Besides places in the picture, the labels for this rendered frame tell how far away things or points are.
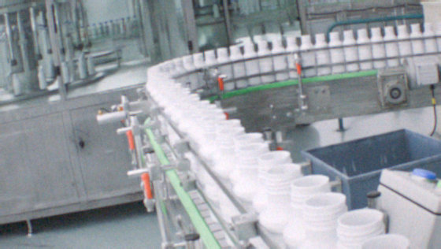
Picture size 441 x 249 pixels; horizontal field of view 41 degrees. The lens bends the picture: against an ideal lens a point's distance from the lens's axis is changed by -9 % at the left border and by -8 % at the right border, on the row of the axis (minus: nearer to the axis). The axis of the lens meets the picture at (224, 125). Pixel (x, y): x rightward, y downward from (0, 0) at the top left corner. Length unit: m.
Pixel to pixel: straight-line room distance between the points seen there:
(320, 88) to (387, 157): 0.91
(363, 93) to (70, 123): 2.21
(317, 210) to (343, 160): 1.13
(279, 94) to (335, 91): 0.23
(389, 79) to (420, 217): 1.83
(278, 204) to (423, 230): 0.15
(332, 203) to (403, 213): 0.16
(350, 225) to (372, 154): 1.18
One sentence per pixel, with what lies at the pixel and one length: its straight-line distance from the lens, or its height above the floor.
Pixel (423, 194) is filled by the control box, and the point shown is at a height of 1.12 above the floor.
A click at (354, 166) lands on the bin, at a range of 1.65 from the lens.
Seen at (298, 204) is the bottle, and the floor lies 1.15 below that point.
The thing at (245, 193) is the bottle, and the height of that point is 1.12.
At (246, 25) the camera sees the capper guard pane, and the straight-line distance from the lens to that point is 6.21.
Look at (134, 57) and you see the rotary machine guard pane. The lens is 4.15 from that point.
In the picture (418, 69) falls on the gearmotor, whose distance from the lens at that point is 2.41.
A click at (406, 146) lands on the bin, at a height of 0.90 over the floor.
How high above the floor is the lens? 1.33
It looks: 11 degrees down
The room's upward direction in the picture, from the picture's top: 9 degrees counter-clockwise
